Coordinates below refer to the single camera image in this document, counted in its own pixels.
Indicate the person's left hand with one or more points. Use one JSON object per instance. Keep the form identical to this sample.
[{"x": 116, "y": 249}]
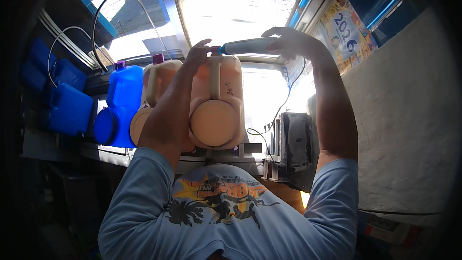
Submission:
[{"x": 196, "y": 56}]

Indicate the person's right hand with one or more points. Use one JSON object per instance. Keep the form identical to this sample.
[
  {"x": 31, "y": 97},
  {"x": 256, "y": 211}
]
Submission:
[{"x": 294, "y": 43}]

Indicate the person's right fingers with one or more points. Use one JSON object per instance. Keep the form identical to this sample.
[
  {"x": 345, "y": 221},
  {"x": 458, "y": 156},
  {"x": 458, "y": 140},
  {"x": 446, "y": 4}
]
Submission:
[{"x": 276, "y": 32}]

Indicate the person's left fingers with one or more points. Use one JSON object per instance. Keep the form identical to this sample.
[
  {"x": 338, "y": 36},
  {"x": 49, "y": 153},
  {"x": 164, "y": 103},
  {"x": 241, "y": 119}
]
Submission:
[{"x": 204, "y": 45}]

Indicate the grey heat tool blue tip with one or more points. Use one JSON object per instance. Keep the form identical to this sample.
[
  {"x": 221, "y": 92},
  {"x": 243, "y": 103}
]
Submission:
[{"x": 245, "y": 46}]

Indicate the beige water jug with handwriting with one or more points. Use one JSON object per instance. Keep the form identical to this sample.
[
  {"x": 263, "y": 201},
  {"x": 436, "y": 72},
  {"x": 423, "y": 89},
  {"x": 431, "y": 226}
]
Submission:
[{"x": 216, "y": 104}]

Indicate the white printed paper sheet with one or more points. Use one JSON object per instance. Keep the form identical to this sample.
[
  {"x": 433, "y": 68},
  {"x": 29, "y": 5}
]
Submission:
[{"x": 293, "y": 74}]

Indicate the purple jug cap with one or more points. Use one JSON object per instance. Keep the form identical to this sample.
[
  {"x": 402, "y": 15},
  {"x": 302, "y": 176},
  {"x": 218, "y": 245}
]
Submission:
[
  {"x": 120, "y": 65},
  {"x": 158, "y": 58}
]

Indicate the plain beige water jug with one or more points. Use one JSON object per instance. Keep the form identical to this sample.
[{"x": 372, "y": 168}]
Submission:
[{"x": 158, "y": 79}]

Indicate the blue translucent water jug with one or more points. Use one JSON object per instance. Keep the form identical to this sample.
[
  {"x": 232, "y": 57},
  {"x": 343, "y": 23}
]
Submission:
[{"x": 124, "y": 104}]

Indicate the grey metal machine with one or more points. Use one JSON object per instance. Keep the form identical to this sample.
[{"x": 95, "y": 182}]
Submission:
[{"x": 296, "y": 141}]

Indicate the blue plastic jerry can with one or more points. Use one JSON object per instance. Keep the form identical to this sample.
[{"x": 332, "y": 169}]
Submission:
[
  {"x": 70, "y": 110},
  {"x": 39, "y": 65},
  {"x": 69, "y": 74}
]

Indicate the person's body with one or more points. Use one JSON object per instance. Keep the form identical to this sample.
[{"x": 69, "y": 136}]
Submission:
[{"x": 231, "y": 220}]

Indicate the metal window frame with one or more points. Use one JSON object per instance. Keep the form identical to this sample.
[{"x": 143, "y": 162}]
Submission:
[{"x": 173, "y": 18}]

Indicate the colourful wall calendar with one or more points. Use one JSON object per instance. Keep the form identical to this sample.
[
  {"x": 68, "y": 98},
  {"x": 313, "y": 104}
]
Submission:
[{"x": 346, "y": 34}]

